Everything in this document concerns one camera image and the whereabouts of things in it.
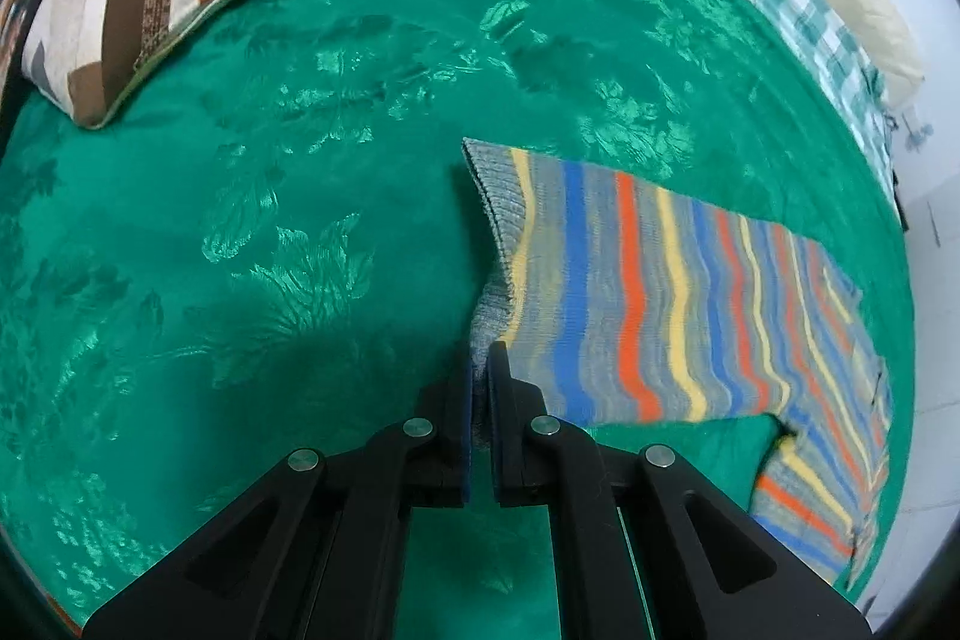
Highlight green floral bedspread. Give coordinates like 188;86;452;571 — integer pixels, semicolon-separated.
2;0;898;620

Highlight striped knit sweater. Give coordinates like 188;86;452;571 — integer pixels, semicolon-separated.
464;140;893;587

